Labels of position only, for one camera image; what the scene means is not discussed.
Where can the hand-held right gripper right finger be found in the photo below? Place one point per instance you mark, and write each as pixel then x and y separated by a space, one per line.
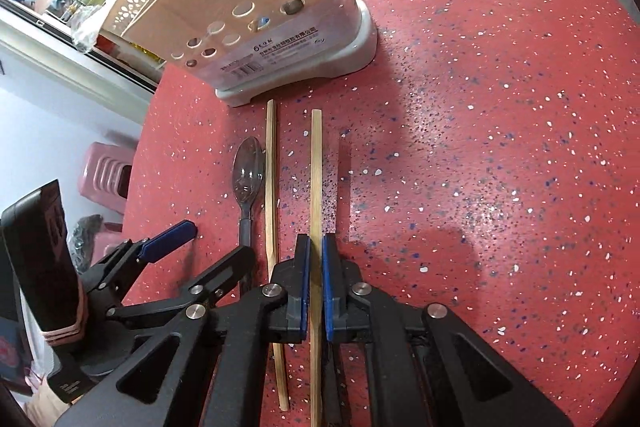
pixel 327 287

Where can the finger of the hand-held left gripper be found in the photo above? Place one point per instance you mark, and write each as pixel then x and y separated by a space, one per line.
pixel 170 237
pixel 230 264

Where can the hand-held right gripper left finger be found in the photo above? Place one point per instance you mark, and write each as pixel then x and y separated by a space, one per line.
pixel 304 287

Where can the plain wooden chopstick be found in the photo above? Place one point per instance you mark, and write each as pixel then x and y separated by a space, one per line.
pixel 271 187
pixel 316 167

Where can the black plastic spoon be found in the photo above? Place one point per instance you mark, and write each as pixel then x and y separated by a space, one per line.
pixel 248 177

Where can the person's left forearm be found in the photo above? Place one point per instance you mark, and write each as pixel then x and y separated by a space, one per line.
pixel 50 407

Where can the person's left hand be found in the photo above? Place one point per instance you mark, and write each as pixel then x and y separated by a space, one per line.
pixel 65 329

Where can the dark cloth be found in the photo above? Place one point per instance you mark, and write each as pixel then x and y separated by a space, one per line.
pixel 87 239

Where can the pink plastic stool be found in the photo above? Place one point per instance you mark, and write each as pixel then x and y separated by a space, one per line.
pixel 107 177

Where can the cluttered shelf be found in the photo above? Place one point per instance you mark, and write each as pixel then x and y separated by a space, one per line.
pixel 75 47

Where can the crumpled clear plastic bags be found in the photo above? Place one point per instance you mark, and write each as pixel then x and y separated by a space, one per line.
pixel 90 27

